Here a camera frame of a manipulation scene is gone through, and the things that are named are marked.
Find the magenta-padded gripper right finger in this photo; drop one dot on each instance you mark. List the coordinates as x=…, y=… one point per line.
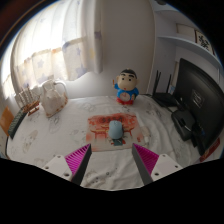
x=146, y=159

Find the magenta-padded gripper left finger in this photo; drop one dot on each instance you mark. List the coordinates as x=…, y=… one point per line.
x=78, y=159

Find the light blue computer mouse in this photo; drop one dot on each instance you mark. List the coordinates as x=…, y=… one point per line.
x=115, y=130

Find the white printed tablecloth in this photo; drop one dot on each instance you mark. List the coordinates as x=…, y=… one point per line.
x=66, y=133

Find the black box device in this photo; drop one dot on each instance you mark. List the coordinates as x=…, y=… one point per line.
x=183, y=121

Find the black router with antennas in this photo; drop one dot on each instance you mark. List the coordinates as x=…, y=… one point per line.
x=165, y=99

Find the large white conch shell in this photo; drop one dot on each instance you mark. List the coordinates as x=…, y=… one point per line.
x=53, y=100

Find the wooden model sailing ship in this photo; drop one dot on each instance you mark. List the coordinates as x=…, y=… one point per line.
x=31, y=107

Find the cartoon boy figurine clock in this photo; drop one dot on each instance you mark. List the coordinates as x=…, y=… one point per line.
x=126, y=91

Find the orange wooden chair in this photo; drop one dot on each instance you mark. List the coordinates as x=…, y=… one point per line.
x=6, y=120

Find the black computer monitor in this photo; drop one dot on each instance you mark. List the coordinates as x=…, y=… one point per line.
x=200, y=96

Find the white star-print curtain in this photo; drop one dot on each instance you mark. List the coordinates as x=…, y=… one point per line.
x=50, y=40

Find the white wall shelf unit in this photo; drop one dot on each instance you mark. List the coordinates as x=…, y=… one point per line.
x=186, y=41

